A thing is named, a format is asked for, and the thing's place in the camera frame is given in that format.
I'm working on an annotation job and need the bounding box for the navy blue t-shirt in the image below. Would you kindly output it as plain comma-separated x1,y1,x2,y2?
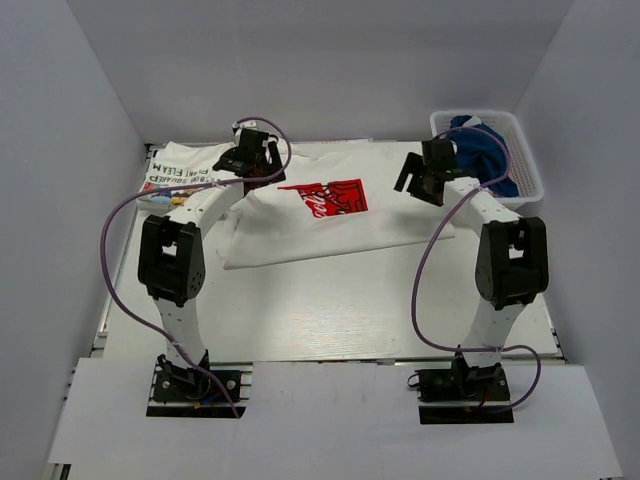
446,115,509,184

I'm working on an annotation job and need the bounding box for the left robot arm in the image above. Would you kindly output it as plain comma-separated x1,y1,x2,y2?
137,125,290,399

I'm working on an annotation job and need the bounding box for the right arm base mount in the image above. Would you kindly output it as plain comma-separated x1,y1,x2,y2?
407,363,514,425

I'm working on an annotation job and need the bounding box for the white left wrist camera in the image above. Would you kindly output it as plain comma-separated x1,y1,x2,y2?
232,119,259,135

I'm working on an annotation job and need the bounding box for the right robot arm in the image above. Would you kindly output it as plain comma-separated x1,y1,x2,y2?
394,138,549,399

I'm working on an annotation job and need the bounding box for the white Coca-Cola t-shirt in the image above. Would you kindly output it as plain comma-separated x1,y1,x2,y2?
210,141,444,269

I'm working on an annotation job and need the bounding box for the white perforated plastic basket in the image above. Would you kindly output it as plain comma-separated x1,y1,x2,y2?
430,109,544,210

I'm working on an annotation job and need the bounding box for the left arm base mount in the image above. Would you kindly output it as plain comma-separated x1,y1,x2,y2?
146,354,254,419

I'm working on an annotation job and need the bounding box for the folded white printed t-shirt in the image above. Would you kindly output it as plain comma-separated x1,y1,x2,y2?
136,142,234,212

